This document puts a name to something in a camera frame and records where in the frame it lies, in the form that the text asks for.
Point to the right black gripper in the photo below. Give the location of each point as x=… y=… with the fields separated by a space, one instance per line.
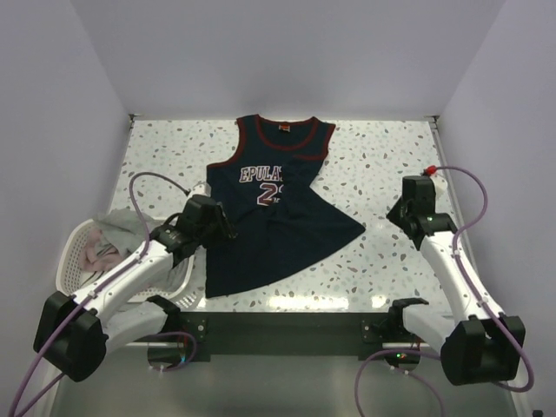
x=392 y=214

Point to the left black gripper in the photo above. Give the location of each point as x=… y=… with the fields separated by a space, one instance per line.
x=226 y=230

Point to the navy basketball tank top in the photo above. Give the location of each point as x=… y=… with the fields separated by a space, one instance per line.
x=282 y=225

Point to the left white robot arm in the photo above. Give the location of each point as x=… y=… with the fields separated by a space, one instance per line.
x=77 y=331

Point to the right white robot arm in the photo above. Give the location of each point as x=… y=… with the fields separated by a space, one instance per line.
x=477 y=342

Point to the grey garment in basket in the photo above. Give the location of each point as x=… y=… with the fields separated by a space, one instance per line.
x=121 y=231

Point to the pink garment in basket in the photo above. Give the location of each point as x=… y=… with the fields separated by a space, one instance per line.
x=98 y=255

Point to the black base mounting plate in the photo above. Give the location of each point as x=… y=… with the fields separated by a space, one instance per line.
x=289 y=333

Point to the white laundry basket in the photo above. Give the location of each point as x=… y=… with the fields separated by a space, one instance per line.
x=70 y=276

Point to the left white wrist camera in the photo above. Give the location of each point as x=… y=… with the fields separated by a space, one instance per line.
x=201 y=188

